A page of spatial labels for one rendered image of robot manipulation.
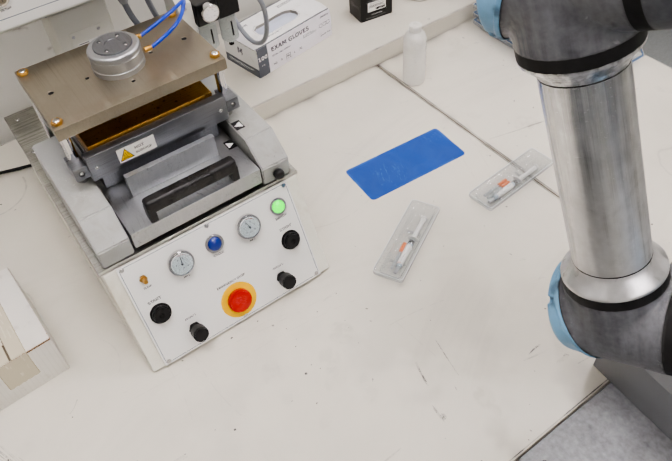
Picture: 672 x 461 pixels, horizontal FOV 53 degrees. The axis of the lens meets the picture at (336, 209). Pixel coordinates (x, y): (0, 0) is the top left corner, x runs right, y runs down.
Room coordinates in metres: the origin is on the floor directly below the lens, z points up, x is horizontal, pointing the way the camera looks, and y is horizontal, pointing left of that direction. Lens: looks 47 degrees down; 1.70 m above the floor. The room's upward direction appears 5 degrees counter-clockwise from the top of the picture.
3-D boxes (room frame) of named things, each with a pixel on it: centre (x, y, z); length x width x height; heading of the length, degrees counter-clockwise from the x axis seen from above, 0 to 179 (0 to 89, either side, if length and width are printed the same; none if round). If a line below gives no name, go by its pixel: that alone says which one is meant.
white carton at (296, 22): (1.37, 0.10, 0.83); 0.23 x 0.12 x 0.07; 132
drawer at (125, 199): (0.84, 0.28, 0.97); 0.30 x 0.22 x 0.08; 32
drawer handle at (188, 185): (0.72, 0.21, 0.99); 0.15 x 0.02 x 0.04; 122
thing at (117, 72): (0.92, 0.31, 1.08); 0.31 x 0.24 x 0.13; 122
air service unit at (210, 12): (1.11, 0.19, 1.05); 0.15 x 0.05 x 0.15; 122
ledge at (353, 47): (1.50, -0.11, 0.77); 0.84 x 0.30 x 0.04; 122
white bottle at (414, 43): (1.26, -0.20, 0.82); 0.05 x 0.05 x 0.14
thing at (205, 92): (0.88, 0.30, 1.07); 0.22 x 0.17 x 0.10; 122
